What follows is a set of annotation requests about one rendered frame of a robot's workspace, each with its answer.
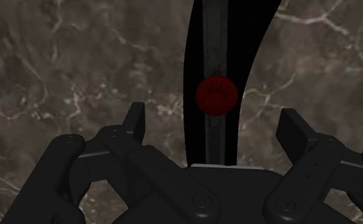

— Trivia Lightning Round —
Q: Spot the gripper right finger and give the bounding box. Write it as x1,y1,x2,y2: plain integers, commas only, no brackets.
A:
261,107,363,224

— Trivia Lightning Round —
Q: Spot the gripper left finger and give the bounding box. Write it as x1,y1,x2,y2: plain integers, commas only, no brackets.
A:
0,102,222,224

